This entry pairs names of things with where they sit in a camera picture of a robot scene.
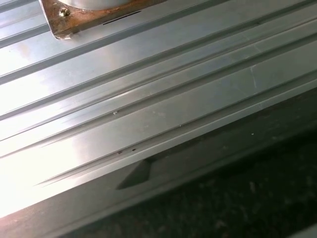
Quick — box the black PC case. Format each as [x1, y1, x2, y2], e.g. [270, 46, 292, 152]
[0, 91, 317, 238]

